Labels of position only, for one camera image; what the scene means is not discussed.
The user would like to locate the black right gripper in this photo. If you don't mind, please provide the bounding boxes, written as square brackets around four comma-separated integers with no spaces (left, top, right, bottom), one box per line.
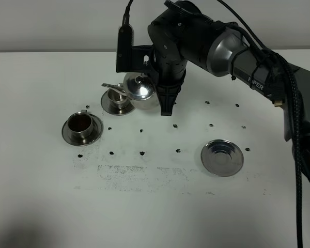
[148,8,195,116]

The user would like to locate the stainless steel teapot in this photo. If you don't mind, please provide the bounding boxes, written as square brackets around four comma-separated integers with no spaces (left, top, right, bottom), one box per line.
[102,72,159,110]

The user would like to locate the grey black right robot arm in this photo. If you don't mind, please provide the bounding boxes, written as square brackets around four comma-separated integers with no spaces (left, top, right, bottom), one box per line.
[148,1,310,182]

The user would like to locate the steel teapot saucer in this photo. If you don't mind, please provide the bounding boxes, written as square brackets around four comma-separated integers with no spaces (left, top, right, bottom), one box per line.
[200,139,244,177]

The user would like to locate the far steel saucer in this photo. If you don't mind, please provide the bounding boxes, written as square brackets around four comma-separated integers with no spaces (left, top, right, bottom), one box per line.
[101,89,135,116]

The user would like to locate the far steel teacup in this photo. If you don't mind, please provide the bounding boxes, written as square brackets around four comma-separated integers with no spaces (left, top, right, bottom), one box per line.
[107,89,130,110]

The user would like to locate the steel teacup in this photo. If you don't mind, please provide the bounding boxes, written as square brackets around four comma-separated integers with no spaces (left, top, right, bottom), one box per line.
[67,110,93,138]
[107,89,130,110]

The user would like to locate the near steel saucer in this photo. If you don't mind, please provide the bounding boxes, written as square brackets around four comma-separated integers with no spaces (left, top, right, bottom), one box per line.
[61,112,103,146]

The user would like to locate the near steel teacup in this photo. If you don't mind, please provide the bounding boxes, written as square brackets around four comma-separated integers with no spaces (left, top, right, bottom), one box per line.
[67,110,93,138]

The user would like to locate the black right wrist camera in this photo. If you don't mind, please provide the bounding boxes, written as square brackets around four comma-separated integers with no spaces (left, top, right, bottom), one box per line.
[116,24,154,73]

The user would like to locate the black braided camera cable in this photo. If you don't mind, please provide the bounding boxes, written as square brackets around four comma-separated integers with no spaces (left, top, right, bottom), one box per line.
[121,0,310,248]

